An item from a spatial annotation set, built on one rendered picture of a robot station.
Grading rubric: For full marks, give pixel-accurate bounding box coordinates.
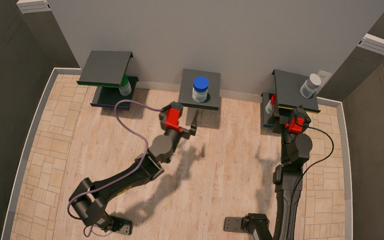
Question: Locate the glass bottle with blue cap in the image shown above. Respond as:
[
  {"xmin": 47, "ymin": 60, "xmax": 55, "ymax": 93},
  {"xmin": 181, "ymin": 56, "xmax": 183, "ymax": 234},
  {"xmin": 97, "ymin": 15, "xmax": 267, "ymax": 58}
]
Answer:
[{"xmin": 192, "ymin": 76, "xmax": 209, "ymax": 103}]

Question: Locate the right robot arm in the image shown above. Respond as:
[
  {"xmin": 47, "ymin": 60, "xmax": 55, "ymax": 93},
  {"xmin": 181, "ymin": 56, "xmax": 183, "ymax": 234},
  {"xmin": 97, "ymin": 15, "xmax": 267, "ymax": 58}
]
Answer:
[{"xmin": 224, "ymin": 133, "xmax": 313, "ymax": 240}]

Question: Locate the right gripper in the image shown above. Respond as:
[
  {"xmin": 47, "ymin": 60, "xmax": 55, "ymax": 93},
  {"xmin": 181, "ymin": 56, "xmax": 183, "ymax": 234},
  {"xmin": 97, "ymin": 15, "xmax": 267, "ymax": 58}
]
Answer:
[{"xmin": 267, "ymin": 100, "xmax": 312, "ymax": 146}]

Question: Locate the small glass bottle with red cap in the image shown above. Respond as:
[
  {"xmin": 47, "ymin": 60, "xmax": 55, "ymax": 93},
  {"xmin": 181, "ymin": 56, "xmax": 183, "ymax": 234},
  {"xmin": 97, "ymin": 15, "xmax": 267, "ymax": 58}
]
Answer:
[{"xmin": 265, "ymin": 94, "xmax": 277, "ymax": 115}]

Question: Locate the glass bottle with grey cap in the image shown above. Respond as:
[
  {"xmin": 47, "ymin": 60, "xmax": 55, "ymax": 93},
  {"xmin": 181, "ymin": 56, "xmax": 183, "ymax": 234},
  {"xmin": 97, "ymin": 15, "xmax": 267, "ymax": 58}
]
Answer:
[{"xmin": 300, "ymin": 73, "xmax": 321, "ymax": 99}]

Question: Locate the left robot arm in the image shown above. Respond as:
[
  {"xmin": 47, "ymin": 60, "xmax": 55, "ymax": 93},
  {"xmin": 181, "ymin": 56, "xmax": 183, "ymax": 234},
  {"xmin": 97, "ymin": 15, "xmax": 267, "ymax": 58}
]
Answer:
[{"xmin": 68, "ymin": 134, "xmax": 175, "ymax": 236}]

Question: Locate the clear glass bottle with green cap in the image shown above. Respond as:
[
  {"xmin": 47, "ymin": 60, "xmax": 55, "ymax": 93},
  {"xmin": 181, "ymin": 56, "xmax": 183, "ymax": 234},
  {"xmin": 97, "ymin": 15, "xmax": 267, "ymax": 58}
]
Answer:
[{"xmin": 119, "ymin": 74, "xmax": 132, "ymax": 96}]

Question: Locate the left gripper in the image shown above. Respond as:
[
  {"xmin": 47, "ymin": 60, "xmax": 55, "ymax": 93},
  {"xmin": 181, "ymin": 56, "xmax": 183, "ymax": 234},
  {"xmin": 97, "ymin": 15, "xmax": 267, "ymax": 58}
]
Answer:
[{"xmin": 157, "ymin": 108, "xmax": 198, "ymax": 150}]

